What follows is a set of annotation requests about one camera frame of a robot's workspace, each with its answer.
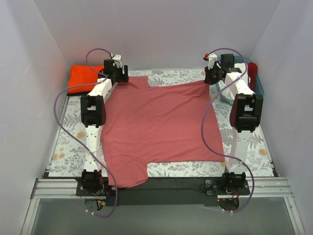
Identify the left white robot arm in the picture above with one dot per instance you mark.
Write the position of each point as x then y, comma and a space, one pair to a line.
93, 117

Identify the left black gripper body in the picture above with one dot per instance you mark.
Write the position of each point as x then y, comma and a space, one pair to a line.
123, 76

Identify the folded orange t shirt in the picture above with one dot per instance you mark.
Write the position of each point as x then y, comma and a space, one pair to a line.
79, 75

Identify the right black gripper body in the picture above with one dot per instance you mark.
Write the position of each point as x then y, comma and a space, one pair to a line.
209, 77

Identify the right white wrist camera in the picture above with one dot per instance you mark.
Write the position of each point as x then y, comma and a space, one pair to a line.
210, 59

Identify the red t shirt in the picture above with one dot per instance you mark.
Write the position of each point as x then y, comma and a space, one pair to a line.
252, 72

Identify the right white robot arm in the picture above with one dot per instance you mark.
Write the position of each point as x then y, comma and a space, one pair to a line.
245, 117

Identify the teal laundry basket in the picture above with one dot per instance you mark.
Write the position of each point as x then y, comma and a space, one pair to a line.
258, 86

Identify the pink t shirt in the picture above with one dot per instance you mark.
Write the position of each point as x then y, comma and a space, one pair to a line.
157, 124

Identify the floral table mat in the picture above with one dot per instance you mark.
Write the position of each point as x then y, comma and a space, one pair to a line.
69, 156

